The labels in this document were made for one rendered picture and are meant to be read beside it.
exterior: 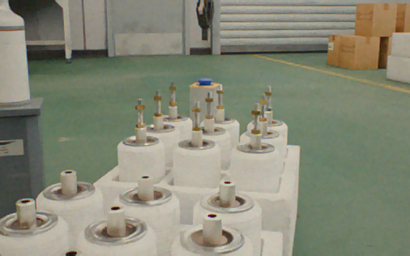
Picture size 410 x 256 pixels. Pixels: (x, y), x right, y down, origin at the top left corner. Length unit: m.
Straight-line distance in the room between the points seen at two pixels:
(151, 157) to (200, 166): 0.10
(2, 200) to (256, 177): 0.62
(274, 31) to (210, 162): 5.66
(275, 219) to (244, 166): 0.11
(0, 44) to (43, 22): 4.97
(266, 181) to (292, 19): 5.77
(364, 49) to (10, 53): 3.98
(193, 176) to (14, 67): 0.49
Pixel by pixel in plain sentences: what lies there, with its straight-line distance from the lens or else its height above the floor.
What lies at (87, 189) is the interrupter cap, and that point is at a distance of 0.76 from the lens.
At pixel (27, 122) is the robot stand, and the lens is 1.21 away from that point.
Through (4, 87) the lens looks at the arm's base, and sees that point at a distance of 1.22.
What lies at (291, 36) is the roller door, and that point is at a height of 0.22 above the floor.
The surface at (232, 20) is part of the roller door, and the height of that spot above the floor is 0.42.
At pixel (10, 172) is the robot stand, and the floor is 0.15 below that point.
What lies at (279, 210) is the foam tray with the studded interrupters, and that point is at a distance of 0.93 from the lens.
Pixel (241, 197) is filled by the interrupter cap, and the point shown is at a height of 0.25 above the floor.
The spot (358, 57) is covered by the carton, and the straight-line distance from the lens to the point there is 4.83.
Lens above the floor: 0.51
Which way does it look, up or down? 13 degrees down
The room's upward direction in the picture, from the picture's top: straight up
